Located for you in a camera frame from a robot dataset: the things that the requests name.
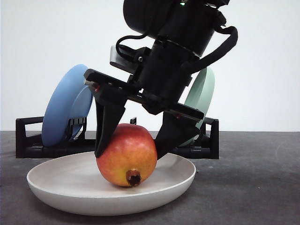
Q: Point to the black sleeved cable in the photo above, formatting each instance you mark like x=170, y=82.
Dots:
x=214, y=56

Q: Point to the red orange pomegranate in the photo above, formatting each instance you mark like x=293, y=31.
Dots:
x=130, y=156

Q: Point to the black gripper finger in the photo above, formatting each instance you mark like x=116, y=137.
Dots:
x=174, y=132
x=109, y=113

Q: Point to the blue plate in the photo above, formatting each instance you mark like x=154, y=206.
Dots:
x=71, y=98

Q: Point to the white plate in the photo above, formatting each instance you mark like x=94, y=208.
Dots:
x=76, y=185

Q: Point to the green plate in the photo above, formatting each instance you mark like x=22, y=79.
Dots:
x=200, y=91

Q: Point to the black plastic dish rack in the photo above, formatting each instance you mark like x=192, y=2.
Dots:
x=29, y=143

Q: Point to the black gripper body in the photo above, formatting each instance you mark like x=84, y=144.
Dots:
x=158, y=85

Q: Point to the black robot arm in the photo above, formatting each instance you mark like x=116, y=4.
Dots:
x=181, y=31

